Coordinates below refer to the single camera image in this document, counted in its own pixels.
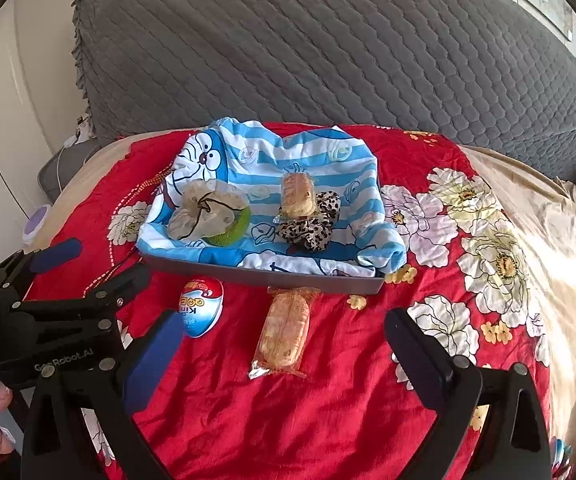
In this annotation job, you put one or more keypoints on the white charger plug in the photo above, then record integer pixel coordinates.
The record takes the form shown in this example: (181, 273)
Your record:
(74, 140)

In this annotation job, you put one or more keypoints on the egg-shaped candy pack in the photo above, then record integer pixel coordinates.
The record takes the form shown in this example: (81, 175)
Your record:
(203, 310)

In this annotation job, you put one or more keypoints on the dark grey tray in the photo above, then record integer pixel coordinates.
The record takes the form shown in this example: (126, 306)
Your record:
(318, 280)

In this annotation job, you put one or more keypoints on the blue striped cartoon cloth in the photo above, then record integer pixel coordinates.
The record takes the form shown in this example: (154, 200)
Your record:
(268, 170)

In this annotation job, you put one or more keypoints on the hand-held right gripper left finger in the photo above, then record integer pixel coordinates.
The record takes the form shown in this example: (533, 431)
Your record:
(153, 355)

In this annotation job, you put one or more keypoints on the grey padded stool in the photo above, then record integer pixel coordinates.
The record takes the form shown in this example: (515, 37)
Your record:
(68, 172)

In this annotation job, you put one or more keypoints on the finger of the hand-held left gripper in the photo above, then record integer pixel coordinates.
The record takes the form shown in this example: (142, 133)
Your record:
(123, 285)
(60, 252)

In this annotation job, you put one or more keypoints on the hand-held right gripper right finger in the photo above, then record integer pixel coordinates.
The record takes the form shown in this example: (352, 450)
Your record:
(418, 355)

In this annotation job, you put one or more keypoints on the red floral blanket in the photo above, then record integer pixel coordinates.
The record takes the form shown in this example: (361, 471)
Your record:
(348, 385)

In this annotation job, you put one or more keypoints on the shiny colourful packet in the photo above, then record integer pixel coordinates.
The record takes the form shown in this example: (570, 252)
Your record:
(562, 455)

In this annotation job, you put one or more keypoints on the bread packet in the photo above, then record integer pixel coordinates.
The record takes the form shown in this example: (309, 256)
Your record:
(283, 330)
(295, 195)

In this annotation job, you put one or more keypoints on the purple white round device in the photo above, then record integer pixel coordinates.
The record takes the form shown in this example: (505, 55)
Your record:
(35, 225)

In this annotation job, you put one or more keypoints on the grey quilted cover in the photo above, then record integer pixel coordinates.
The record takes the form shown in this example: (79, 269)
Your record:
(318, 50)

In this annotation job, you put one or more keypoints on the leopard print scrunchie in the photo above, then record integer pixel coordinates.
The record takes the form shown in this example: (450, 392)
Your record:
(313, 232)

